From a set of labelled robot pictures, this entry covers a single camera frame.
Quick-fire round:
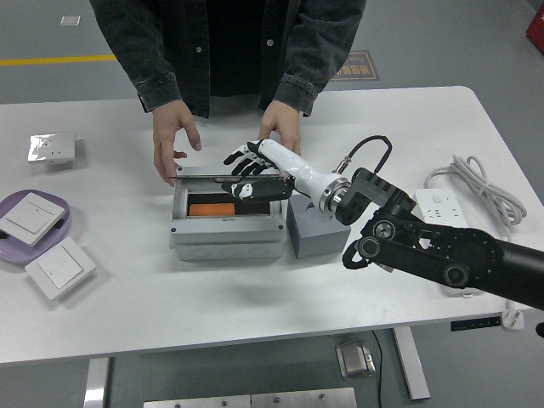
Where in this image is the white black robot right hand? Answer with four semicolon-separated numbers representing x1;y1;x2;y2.
218;139;342;210

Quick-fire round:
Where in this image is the person's left hand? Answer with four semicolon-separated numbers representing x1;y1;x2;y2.
257;99;304;157

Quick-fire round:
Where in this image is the person's right hand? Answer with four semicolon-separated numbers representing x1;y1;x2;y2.
152;100;202;188

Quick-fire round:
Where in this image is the orange cylinder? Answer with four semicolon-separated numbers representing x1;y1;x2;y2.
188;202;236;217

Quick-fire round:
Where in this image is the grey box with clear flap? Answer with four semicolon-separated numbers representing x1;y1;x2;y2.
168;165;289;261

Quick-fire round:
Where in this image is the grey cube with round hole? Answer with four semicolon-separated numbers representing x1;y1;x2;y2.
286;193;353;260

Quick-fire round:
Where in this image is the metal floor socket box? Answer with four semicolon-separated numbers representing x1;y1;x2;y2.
335;339;378;379

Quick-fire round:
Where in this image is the dark floor sign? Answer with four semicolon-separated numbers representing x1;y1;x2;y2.
329;50;381;82

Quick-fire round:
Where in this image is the person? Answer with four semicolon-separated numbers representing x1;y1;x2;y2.
88;0;367;120

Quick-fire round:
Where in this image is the yellow floor tape line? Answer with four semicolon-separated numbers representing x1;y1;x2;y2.
0;54;116;68

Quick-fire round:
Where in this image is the purple tray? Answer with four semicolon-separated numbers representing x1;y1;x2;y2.
0;190;73;265

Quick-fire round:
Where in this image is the white table leg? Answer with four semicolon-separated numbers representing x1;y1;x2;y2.
83;356;111;408
391;326;431;400

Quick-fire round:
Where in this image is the black table control panel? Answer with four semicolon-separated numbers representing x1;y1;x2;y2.
450;316;502;332

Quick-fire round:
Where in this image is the red object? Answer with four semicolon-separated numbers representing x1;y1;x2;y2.
525;8;544;43

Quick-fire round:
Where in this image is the wrapped white wall socket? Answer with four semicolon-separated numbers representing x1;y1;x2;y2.
27;133;77;165

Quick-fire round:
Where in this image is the white wall switch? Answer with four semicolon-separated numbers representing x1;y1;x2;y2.
24;236;98;301
0;191;71;247

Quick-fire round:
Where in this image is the white power cord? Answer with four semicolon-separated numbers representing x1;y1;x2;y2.
423;155;528;332

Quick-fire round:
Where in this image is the thin black cable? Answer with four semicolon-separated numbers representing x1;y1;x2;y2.
371;330;383;408

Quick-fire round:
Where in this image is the metal base plate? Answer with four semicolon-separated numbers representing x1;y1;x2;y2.
143;386;358;408

